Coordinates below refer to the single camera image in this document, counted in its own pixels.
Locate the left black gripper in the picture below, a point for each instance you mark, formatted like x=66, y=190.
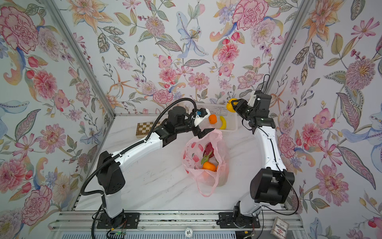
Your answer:
x=203, y=133

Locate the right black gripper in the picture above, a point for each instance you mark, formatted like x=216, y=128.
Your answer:
x=241, y=107

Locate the yellow lemon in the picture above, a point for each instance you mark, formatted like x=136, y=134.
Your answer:
x=230, y=105

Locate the orange fruit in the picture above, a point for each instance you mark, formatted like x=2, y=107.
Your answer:
x=209, y=166
x=212, y=119

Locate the pink plastic bag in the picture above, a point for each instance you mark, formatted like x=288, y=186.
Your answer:
x=207, y=181

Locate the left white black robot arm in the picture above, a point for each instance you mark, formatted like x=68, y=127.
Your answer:
x=108, y=179

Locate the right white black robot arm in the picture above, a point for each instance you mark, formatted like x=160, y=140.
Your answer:
x=273, y=183

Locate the red dragon fruit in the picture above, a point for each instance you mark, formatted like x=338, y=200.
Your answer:
x=208, y=153

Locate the white plastic basket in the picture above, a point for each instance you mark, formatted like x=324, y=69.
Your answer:
x=219, y=110

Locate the yellow banana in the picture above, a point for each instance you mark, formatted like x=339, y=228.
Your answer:
x=223, y=123

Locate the wooden chessboard box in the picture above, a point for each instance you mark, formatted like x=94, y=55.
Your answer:
x=143, y=129

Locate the round white numbered tag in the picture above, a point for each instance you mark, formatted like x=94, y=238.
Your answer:
x=189, y=233

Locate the small card box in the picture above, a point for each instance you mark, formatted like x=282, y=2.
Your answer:
x=279, y=228

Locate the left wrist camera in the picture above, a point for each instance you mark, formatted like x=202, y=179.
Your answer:
x=200, y=115

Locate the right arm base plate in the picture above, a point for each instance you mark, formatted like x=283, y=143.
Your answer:
x=238, y=221

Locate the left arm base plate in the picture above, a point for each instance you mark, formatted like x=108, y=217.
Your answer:
x=121, y=221

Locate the aluminium front rail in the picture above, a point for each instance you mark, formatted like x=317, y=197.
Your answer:
x=144, y=221

